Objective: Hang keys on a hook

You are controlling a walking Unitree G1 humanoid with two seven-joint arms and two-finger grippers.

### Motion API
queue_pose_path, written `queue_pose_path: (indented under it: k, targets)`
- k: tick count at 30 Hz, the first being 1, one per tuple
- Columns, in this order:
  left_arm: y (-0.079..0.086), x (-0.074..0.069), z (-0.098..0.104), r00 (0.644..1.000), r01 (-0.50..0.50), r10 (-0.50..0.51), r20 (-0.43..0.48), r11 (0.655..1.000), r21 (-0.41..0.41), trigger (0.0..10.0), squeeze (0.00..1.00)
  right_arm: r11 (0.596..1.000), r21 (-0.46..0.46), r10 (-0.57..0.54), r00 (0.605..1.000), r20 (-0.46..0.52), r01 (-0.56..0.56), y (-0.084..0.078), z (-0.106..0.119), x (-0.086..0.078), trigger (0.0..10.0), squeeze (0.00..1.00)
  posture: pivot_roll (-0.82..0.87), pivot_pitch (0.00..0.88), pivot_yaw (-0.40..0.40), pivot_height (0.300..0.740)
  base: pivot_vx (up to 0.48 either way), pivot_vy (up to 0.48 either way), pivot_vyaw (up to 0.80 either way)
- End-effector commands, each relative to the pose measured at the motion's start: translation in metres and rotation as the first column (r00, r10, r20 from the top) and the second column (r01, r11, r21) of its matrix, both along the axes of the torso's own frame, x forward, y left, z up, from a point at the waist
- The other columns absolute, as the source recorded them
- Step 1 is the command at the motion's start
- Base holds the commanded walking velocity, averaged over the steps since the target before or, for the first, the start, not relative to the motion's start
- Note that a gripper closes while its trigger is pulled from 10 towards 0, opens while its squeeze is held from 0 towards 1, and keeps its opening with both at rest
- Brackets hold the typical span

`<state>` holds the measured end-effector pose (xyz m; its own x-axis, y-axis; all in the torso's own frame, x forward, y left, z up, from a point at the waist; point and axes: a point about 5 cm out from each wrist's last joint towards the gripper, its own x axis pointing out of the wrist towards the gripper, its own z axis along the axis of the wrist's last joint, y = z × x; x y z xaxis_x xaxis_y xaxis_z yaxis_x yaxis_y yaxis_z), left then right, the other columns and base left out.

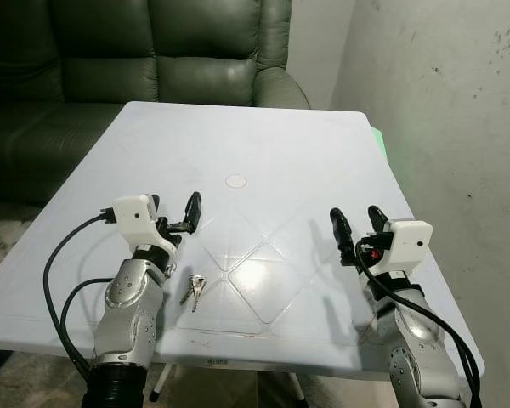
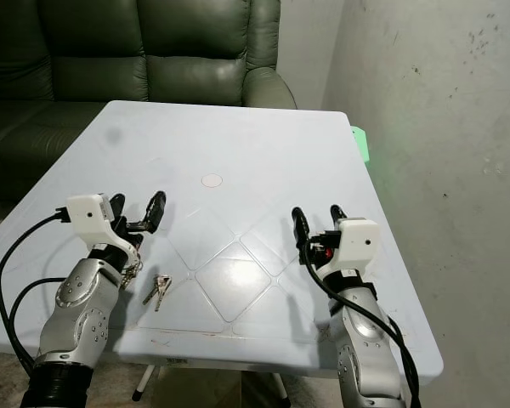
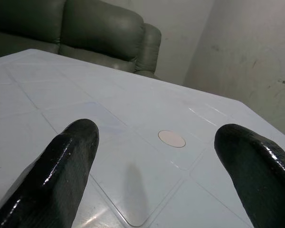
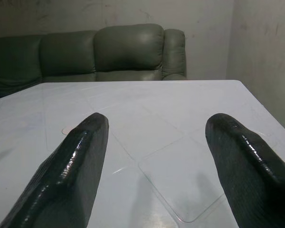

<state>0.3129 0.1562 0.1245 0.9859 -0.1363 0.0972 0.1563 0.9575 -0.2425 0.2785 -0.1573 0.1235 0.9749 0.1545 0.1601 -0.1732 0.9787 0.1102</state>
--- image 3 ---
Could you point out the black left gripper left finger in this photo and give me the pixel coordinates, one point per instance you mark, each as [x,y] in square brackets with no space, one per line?
[59,171]

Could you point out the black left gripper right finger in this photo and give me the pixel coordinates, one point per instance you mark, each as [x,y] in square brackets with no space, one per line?
[261,175]

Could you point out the round white table plug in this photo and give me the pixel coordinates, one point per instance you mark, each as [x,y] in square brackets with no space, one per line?
[171,138]

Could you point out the dark green leather sofa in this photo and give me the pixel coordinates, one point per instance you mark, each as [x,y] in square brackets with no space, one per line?
[97,31]

